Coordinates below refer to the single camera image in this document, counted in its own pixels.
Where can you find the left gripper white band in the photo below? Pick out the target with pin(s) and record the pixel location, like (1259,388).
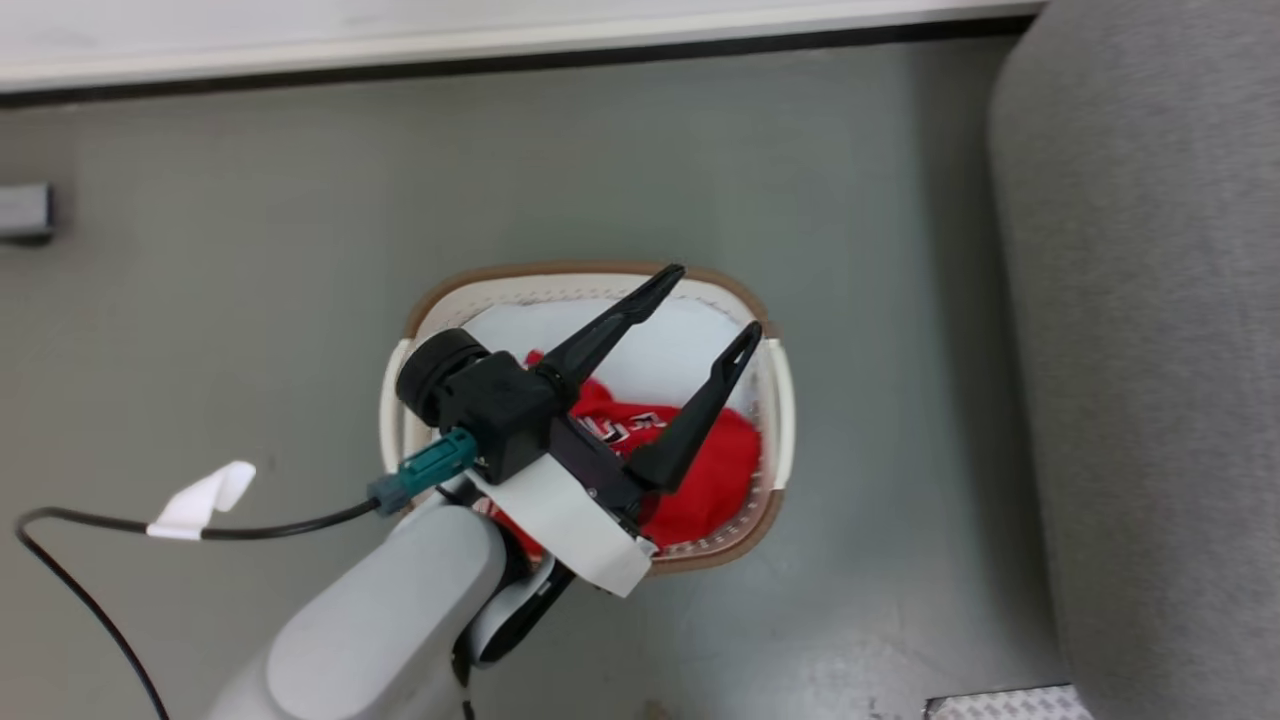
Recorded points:
(575,520)

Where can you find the white garment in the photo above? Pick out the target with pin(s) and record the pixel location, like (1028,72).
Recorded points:
(660,350)

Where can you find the grey fabric sofa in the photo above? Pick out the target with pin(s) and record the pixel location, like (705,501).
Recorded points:
(1150,350)

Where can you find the white tape tag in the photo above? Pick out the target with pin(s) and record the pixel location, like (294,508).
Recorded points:
(200,500)

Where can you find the white laundry basket brown rim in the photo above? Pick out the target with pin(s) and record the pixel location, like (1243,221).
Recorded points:
(786,420)

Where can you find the red printed garment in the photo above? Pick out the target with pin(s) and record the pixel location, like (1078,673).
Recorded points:
(720,470)

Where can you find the metal tread plate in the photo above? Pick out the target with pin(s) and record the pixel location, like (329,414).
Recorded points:
(1010,705)

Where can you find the small grey block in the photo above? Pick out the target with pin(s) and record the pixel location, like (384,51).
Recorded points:
(22,210)

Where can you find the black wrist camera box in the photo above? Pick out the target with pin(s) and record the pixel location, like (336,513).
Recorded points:
(490,400)

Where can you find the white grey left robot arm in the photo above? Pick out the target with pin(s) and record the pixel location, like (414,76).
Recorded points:
(400,620)

